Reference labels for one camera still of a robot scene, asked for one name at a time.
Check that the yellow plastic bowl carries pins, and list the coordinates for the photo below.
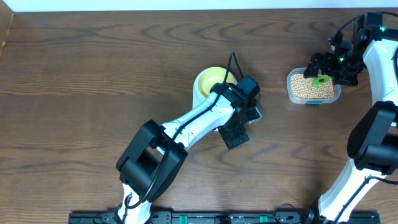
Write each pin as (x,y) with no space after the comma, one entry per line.
(214,81)

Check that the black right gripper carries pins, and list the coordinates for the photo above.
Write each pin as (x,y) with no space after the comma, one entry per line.
(327,58)

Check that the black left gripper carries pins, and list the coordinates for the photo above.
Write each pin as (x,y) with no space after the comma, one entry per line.
(229,138)

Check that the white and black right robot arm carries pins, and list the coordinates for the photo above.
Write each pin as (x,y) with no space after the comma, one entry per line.
(371,148)

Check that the white digital kitchen scale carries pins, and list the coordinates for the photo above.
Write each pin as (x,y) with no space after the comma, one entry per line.
(199,96)

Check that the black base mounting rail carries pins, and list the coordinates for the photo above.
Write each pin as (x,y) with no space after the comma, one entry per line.
(170,217)

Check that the green plastic measuring scoop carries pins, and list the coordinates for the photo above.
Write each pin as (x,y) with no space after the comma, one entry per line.
(320,80)

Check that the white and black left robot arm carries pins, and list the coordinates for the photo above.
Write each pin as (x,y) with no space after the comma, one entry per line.
(156,153)

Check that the clear container of soybeans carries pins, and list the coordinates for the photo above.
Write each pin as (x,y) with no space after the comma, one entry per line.
(300,90)

